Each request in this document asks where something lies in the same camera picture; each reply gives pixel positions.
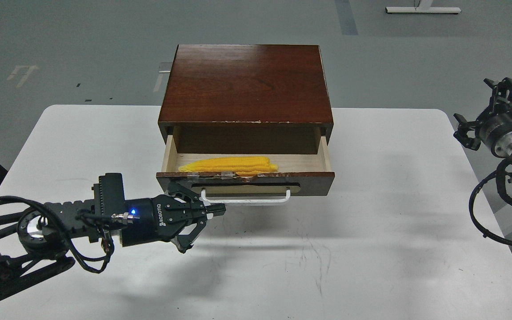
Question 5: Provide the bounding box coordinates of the wooden drawer with white handle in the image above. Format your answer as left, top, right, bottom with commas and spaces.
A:
156, 136, 335, 205

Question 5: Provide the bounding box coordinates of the black wrist camera box left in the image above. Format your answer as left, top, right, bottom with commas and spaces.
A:
92, 173, 127, 217

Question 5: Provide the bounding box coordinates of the dark wooden cabinet shell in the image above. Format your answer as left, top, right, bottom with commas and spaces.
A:
158, 44, 334, 154

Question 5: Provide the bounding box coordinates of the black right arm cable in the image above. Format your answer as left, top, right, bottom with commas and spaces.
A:
468, 158, 512, 252

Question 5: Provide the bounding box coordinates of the yellow corn cob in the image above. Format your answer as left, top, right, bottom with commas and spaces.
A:
178, 156, 279, 176

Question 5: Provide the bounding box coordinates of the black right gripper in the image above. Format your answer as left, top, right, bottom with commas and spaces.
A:
453, 77, 512, 158

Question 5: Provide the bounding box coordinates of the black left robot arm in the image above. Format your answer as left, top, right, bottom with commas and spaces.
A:
0, 173, 226, 300

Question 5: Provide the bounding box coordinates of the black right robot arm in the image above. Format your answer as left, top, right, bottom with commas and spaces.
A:
453, 77, 512, 206

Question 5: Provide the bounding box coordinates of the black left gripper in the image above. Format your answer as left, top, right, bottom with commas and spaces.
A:
120, 182, 226, 254

